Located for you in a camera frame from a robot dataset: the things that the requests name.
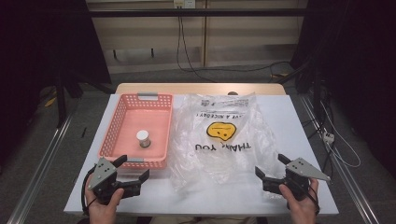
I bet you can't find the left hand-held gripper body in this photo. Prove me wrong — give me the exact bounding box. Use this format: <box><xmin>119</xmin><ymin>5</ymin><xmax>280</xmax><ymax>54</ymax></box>
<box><xmin>88</xmin><ymin>157</ymin><xmax>143</xmax><ymax>205</ymax></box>

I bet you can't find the white power strip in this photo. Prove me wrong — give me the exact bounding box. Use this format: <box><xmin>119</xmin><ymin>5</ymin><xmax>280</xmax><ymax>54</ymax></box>
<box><xmin>322</xmin><ymin>132</ymin><xmax>336</xmax><ymax>145</ymax></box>

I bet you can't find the wooden table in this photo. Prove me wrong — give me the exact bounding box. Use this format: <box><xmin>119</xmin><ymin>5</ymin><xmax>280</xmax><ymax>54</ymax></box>
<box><xmin>115</xmin><ymin>82</ymin><xmax>287</xmax><ymax>96</ymax></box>

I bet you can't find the person's right hand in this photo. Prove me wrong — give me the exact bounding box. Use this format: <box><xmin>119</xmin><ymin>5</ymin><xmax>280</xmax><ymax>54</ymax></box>
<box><xmin>278</xmin><ymin>177</ymin><xmax>320</xmax><ymax>224</ymax></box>

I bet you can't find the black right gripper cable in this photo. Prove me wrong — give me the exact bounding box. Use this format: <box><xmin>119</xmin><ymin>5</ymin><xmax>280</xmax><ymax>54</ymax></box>
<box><xmin>306</xmin><ymin>183</ymin><xmax>321</xmax><ymax>217</ymax></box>

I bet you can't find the pink perforated plastic basket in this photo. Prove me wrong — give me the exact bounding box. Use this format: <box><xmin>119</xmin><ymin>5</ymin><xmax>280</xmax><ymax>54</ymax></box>
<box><xmin>97</xmin><ymin>91</ymin><xmax>175</xmax><ymax>171</ymax></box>

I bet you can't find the metal floor rail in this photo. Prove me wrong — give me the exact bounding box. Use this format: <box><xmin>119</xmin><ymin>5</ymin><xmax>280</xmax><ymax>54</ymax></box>
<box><xmin>299</xmin><ymin>93</ymin><xmax>381</xmax><ymax>224</ymax></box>
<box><xmin>7</xmin><ymin>113</ymin><xmax>76</xmax><ymax>224</ymax></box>

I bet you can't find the black horizontal bar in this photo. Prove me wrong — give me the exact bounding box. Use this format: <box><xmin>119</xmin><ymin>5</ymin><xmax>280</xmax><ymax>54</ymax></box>
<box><xmin>88</xmin><ymin>8</ymin><xmax>310</xmax><ymax>19</ymax></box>

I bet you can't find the white wall outlet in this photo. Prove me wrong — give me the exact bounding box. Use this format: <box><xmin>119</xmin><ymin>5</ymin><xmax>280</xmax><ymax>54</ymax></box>
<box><xmin>173</xmin><ymin>0</ymin><xmax>197</xmax><ymax>9</ymax></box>

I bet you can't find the clear plastic bag yellow smiley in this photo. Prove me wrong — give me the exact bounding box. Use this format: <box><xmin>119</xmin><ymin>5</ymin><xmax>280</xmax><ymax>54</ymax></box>
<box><xmin>167</xmin><ymin>91</ymin><xmax>281</xmax><ymax>200</ymax></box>

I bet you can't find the black floor cable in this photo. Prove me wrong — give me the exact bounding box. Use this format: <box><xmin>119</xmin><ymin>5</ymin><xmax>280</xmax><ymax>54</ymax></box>
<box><xmin>186</xmin><ymin>61</ymin><xmax>291</xmax><ymax>78</ymax></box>

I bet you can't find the white thin cable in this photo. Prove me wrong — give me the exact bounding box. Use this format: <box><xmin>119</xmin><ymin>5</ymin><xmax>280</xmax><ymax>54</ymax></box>
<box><xmin>319</xmin><ymin>101</ymin><xmax>362</xmax><ymax>169</ymax></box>

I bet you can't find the black hanging wall cable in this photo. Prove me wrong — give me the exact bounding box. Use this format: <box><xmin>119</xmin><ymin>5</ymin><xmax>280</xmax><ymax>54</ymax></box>
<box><xmin>176</xmin><ymin>15</ymin><xmax>217</xmax><ymax>83</ymax></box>

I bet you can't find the person's left hand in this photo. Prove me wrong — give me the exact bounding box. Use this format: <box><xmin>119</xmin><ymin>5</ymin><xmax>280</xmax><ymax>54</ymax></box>
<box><xmin>84</xmin><ymin>175</ymin><xmax>125</xmax><ymax>224</ymax></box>

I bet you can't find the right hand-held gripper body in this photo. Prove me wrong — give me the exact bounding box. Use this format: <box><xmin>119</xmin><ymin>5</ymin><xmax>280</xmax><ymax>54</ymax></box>
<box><xmin>262</xmin><ymin>157</ymin><xmax>332</xmax><ymax>202</ymax></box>

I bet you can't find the black metal stand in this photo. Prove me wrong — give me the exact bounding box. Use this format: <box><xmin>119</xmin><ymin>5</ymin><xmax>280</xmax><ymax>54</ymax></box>
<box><xmin>53</xmin><ymin>68</ymin><xmax>114</xmax><ymax>129</ymax></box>

